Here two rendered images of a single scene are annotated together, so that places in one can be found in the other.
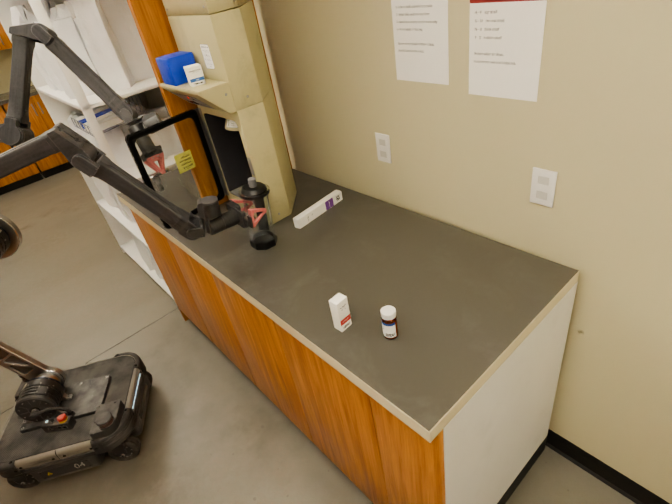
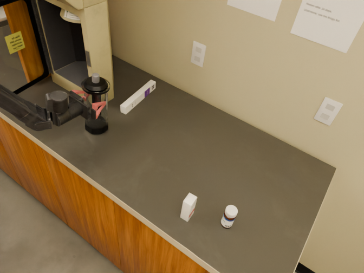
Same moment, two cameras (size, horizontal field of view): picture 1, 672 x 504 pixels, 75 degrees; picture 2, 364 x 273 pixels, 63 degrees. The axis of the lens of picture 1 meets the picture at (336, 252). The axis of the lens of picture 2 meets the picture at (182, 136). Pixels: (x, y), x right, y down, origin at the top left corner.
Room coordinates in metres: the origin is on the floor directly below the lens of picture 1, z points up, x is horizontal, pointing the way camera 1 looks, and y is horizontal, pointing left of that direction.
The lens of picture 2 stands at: (0.44, 0.30, 1.87)
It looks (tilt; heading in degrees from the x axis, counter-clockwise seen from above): 45 degrees down; 335
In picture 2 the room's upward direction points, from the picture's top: 8 degrees clockwise
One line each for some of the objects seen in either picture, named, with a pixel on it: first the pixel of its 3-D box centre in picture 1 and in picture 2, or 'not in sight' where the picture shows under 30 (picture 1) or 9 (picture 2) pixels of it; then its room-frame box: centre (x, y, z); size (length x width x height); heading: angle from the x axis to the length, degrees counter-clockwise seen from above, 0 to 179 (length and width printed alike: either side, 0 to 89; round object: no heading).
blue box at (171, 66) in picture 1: (178, 68); not in sight; (1.72, 0.43, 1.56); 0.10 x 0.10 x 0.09; 36
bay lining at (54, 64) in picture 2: (257, 149); (86, 38); (1.77, 0.24, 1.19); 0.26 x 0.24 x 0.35; 36
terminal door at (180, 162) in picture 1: (180, 170); (10, 50); (1.70, 0.55, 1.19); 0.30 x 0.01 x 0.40; 132
